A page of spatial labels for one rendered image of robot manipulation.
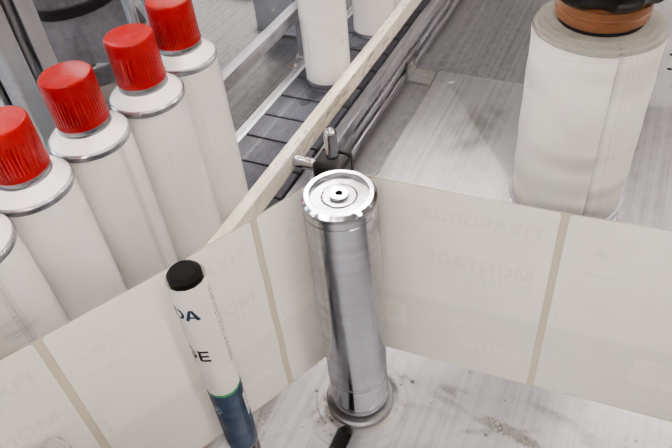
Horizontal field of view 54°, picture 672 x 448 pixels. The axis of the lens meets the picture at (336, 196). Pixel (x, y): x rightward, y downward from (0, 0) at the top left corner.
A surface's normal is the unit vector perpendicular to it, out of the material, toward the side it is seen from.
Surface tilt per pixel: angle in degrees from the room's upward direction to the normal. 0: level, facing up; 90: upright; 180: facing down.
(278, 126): 0
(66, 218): 90
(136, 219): 90
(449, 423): 0
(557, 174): 89
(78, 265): 90
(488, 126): 0
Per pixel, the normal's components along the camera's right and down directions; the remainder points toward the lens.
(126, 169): 0.88, 0.26
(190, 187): 0.63, 0.48
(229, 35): -0.08, -0.74
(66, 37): -0.02, 0.44
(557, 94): -0.70, 0.48
